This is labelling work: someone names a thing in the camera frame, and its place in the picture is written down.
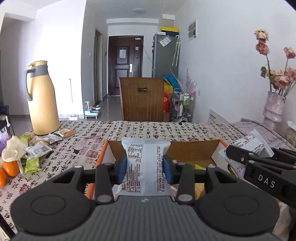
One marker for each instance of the white umbrella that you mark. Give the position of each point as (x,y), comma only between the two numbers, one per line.
(177,51)

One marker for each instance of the glass jar with seeds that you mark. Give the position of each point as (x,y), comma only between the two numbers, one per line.
(290,133)

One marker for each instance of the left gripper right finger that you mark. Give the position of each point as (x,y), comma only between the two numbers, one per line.
(182,174)

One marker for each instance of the red gift box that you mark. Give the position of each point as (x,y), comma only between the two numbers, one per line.
(167,102)

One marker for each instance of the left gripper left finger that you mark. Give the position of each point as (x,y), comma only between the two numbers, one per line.
(106,176)

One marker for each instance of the yellow thermos jug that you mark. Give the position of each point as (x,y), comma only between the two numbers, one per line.
(41,99)

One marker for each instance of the blue plastic stool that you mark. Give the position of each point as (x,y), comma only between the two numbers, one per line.
(91,110)

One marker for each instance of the dried pink rose bouquet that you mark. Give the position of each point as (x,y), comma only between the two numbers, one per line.
(277,70)

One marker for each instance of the grey refrigerator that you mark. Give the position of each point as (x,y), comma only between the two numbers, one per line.
(162,56)

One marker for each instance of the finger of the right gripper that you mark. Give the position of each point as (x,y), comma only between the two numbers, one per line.
(242,156)
(284,155)

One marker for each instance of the purple tissue pack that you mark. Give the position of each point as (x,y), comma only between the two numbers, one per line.
(4,137)

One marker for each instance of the ceiling lamp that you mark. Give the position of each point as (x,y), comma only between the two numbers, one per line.
(139,11)

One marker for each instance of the dark brown entrance door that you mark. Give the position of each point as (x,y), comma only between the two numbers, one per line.
(124,60)

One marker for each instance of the yellow box on fridge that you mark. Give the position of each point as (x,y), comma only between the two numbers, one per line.
(169,29)

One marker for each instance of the orange tangerine right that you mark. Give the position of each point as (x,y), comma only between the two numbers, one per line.
(11,168)

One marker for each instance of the silver white snack packet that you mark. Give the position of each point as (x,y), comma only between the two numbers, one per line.
(144,173)

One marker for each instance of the white crumpled wrapper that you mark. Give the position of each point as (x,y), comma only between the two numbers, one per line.
(14,151)

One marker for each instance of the wall electrical panel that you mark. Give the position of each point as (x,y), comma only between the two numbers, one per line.
(192,30)

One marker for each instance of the green snack packet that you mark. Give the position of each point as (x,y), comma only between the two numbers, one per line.
(32,165)

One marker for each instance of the white grey snack packet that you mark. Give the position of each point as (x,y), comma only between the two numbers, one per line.
(38,150)

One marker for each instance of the calligraphy print tablecloth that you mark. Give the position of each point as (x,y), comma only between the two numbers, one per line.
(84,147)

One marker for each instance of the metal utility cart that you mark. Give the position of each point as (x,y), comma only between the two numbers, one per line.
(182,106)

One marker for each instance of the orange cracker packet by thermos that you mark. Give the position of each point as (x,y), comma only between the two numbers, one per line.
(64,133)

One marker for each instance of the pink ceramic vase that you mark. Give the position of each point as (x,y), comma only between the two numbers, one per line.
(273,110)

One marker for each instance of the black bag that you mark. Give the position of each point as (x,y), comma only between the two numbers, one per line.
(5,118)

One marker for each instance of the orange tangerine front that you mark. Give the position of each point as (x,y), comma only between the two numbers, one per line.
(3,178)

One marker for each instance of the orange tangerine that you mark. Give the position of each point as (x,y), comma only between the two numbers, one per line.
(3,178)
(11,168)

